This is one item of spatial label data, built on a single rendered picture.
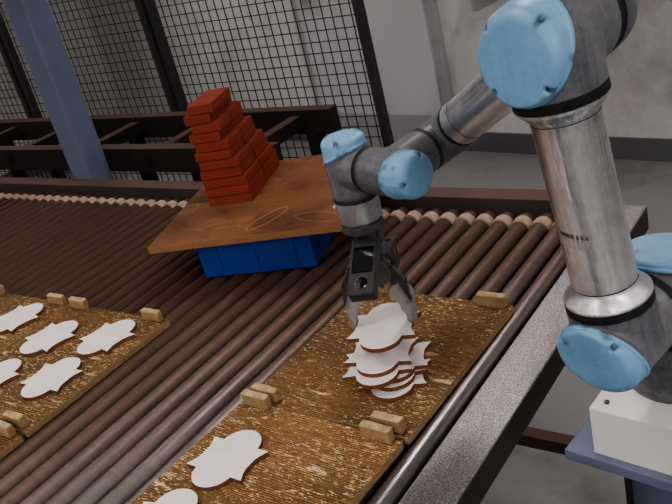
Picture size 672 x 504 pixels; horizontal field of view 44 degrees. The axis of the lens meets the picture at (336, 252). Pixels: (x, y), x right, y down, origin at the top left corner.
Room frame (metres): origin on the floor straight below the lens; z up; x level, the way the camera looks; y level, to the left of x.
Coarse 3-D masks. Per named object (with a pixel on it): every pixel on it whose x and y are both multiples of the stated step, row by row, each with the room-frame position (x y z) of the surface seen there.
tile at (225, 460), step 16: (240, 432) 1.20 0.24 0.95; (256, 432) 1.19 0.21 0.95; (208, 448) 1.18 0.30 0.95; (224, 448) 1.17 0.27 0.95; (240, 448) 1.15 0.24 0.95; (256, 448) 1.14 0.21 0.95; (192, 464) 1.15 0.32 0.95; (208, 464) 1.13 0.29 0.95; (224, 464) 1.12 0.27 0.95; (240, 464) 1.11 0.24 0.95; (192, 480) 1.10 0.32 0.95; (208, 480) 1.09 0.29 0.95; (224, 480) 1.08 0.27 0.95; (240, 480) 1.07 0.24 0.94
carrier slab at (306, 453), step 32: (256, 416) 1.25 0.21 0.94; (288, 416) 1.22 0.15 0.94; (192, 448) 1.20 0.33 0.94; (288, 448) 1.13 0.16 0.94; (320, 448) 1.11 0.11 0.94; (352, 448) 1.09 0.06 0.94; (384, 448) 1.07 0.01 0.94; (160, 480) 1.14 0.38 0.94; (256, 480) 1.07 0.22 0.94; (288, 480) 1.05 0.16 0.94; (320, 480) 1.03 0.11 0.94; (352, 480) 1.02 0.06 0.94
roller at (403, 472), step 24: (552, 264) 1.53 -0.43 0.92; (528, 288) 1.47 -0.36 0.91; (528, 312) 1.39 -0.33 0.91; (504, 336) 1.32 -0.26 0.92; (480, 360) 1.26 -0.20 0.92; (480, 384) 1.21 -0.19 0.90; (456, 408) 1.15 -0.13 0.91; (432, 432) 1.10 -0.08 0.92; (408, 456) 1.06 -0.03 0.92; (384, 480) 1.02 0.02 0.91; (408, 480) 1.01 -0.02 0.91
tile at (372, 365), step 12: (360, 348) 1.30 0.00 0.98; (396, 348) 1.27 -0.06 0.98; (408, 348) 1.26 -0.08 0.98; (348, 360) 1.27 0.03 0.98; (360, 360) 1.26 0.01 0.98; (372, 360) 1.25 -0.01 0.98; (384, 360) 1.24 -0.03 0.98; (396, 360) 1.23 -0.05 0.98; (408, 360) 1.22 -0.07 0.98; (360, 372) 1.23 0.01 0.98; (372, 372) 1.22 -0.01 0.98; (384, 372) 1.21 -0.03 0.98
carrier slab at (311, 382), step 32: (448, 320) 1.40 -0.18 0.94; (480, 320) 1.37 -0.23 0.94; (320, 352) 1.40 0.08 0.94; (352, 352) 1.37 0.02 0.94; (448, 352) 1.29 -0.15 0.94; (480, 352) 1.28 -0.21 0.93; (288, 384) 1.32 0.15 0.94; (320, 384) 1.29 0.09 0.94; (352, 384) 1.27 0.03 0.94; (448, 384) 1.19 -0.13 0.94; (320, 416) 1.20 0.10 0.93; (352, 416) 1.17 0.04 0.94; (416, 416) 1.13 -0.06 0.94
